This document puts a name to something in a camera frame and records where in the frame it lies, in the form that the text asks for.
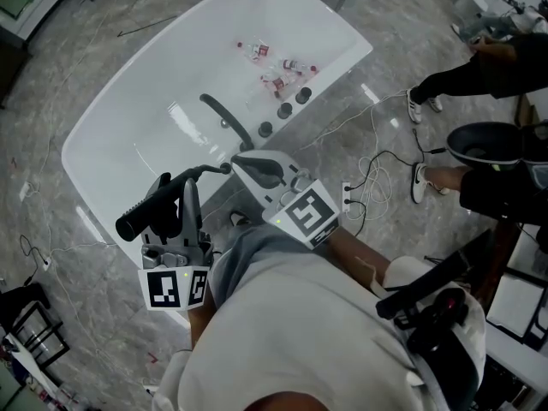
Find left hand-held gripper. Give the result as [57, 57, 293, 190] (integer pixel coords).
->
[137, 172, 214, 313]

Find black curved faucet spout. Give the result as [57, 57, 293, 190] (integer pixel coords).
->
[199, 92, 255, 152]

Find black metal stool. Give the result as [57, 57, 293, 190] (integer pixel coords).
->
[0, 282, 72, 371]

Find white bathtub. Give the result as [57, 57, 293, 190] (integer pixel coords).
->
[61, 0, 374, 330]

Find white shelf unit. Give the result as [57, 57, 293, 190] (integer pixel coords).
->
[485, 220, 548, 351]

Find person's blue-grey trousers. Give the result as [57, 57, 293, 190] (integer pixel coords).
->
[211, 222, 327, 284]

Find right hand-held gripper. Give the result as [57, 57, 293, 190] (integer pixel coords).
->
[230, 150, 343, 251]

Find person's pale shirt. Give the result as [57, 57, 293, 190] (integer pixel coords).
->
[152, 248, 488, 411]

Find black shoulder strap gear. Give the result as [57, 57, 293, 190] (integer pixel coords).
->
[375, 229, 494, 359]

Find person's left forearm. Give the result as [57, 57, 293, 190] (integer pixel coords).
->
[188, 289, 220, 351]

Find black floor cable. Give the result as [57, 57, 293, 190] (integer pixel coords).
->
[341, 128, 450, 231]

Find person's right forearm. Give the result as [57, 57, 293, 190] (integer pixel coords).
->
[325, 227, 396, 291]

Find black bowl-shaped seat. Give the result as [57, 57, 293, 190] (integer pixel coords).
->
[446, 121, 525, 172]

